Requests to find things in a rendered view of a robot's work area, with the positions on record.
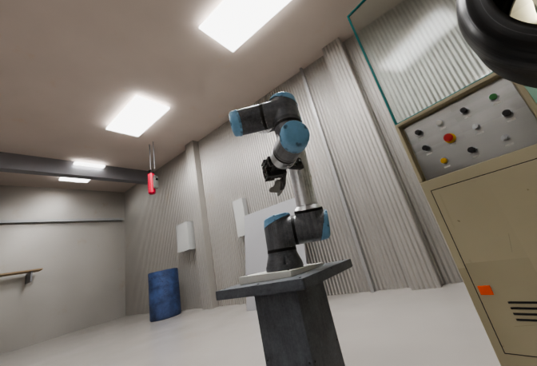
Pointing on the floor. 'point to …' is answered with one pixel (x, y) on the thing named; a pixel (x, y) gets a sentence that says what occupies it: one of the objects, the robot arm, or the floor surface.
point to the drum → (164, 294)
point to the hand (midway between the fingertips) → (275, 179)
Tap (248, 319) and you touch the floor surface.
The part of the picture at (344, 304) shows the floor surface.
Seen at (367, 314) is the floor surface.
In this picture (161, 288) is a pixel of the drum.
